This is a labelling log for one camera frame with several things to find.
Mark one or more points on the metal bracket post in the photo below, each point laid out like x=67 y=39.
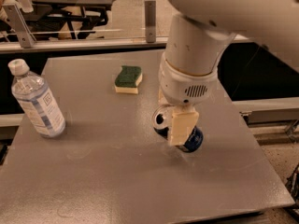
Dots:
x=26 y=39
x=150 y=20

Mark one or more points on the green and yellow sponge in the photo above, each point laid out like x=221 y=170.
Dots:
x=128 y=79

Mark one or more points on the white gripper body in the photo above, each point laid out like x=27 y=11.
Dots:
x=183 y=86

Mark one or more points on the blue pepsi can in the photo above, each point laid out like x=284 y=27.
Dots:
x=161 y=122

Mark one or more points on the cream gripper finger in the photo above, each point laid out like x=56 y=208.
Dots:
x=183 y=120
x=161 y=99

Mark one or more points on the metal rail behind table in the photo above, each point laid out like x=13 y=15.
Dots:
x=85 y=44

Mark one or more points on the clear plastic water bottle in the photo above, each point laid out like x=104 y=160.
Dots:
x=36 y=99

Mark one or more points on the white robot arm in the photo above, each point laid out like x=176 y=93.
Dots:
x=199 y=34

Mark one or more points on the middle metal bracket post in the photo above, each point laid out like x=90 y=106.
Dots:
x=150 y=20

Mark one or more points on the left metal bracket post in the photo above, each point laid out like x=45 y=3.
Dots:
x=26 y=39

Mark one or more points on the black desk in background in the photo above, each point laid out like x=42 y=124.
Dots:
x=76 y=18

